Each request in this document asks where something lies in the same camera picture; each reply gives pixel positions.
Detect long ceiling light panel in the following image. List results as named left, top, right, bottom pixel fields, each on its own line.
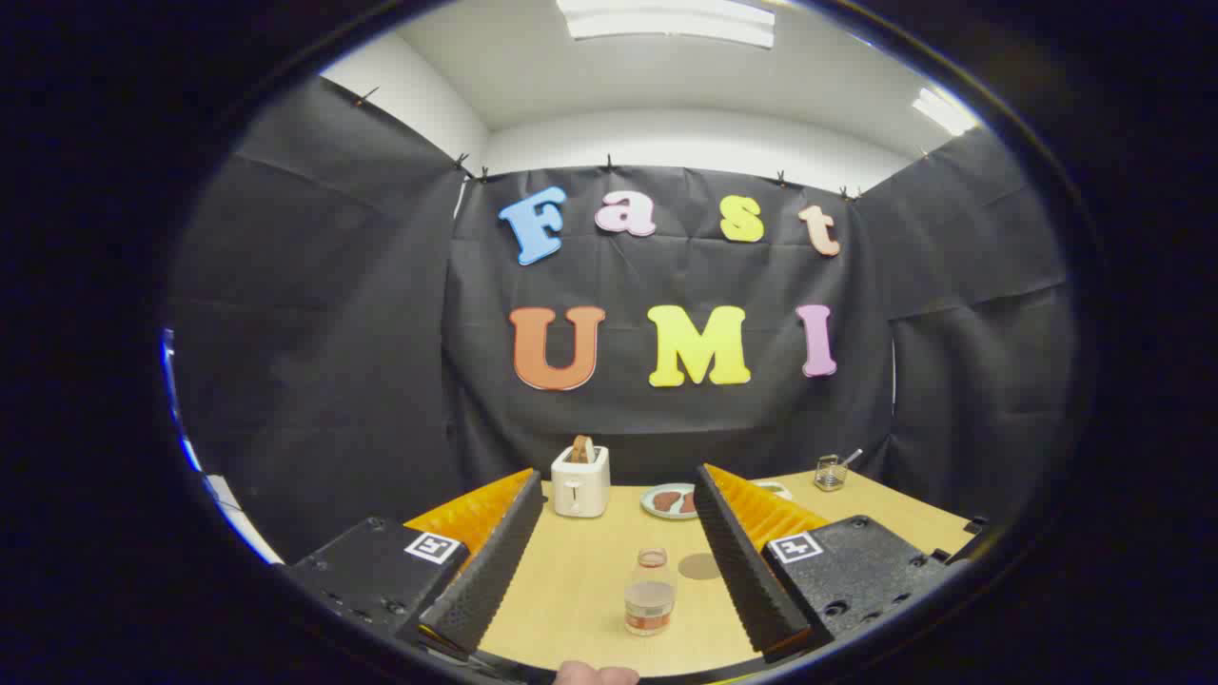
left=557, top=0, right=776, bottom=49

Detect white toaster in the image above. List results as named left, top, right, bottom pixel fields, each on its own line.
left=551, top=445, right=612, bottom=519

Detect light wooden table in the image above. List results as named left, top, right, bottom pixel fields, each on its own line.
left=479, top=469, right=976, bottom=678

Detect small ceiling light panel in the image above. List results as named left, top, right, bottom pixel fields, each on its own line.
left=912, top=88, right=979, bottom=136

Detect pale green round plate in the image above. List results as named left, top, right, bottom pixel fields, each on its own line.
left=640, top=482, right=700, bottom=520

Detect clear plastic juice bottle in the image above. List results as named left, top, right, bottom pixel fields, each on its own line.
left=624, top=547, right=678, bottom=636

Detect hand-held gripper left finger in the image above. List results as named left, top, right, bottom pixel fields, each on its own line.
left=282, top=466, right=545, bottom=659

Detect black backdrop cloth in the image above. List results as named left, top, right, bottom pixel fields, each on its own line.
left=169, top=76, right=1076, bottom=562

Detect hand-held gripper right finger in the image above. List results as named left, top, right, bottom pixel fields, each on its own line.
left=693, top=463, right=953, bottom=665

